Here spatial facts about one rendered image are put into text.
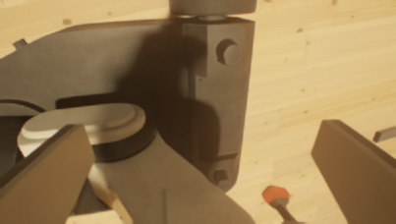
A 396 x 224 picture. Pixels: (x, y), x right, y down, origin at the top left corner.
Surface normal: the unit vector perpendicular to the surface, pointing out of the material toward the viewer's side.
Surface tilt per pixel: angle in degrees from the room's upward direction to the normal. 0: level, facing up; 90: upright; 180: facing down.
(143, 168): 90
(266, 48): 0
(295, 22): 0
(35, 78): 0
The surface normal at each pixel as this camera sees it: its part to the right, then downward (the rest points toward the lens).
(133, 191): -0.02, -0.87
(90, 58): 0.21, 0.49
